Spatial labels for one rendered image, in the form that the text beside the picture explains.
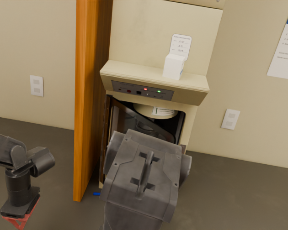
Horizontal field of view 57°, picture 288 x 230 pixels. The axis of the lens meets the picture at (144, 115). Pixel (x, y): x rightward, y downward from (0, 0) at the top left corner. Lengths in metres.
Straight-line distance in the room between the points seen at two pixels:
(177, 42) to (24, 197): 0.62
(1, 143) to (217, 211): 0.88
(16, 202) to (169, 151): 0.54
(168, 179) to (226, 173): 1.15
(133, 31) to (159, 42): 0.09
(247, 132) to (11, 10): 1.32
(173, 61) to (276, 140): 0.96
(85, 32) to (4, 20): 0.77
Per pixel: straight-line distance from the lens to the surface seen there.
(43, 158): 0.78
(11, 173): 0.75
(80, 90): 0.85
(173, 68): 0.78
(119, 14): 0.85
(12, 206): 0.82
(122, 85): 0.82
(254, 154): 1.62
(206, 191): 1.29
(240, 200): 1.32
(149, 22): 0.84
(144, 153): 0.32
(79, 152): 0.97
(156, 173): 0.30
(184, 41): 0.85
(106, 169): 0.38
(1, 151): 0.70
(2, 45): 1.55
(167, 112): 0.97
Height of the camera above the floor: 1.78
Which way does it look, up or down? 28 degrees down
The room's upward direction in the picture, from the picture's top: 9 degrees clockwise
